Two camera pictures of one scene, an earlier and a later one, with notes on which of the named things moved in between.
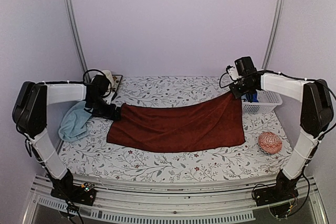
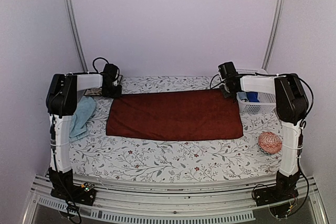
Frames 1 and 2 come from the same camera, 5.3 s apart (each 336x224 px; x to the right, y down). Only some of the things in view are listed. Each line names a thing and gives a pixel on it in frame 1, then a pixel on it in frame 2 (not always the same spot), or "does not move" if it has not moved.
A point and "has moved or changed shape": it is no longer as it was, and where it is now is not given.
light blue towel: x=73 y=125 does not move
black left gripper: x=109 y=114 -> x=117 y=94
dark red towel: x=167 y=126 has moved or changed shape
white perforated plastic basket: x=268 y=101 does not move
